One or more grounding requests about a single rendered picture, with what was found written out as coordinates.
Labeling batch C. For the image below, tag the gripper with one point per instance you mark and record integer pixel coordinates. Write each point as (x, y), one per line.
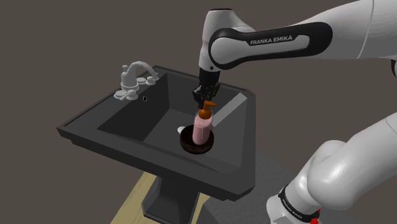
(207, 83)

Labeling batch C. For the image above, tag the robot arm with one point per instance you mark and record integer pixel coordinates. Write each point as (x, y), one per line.
(341, 173)

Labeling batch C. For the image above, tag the pink soap dispenser bottle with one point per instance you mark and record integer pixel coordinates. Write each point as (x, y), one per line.
(202, 130)

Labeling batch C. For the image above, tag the white sink drain plug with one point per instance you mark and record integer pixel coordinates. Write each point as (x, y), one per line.
(180, 130)

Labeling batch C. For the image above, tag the dark brown round bowl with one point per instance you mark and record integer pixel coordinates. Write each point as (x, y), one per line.
(189, 145)

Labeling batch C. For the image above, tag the grey sink faucet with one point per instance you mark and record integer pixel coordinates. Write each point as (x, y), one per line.
(133, 79)

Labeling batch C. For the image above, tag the black pedestal sink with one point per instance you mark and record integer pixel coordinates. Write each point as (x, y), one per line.
(130, 124)

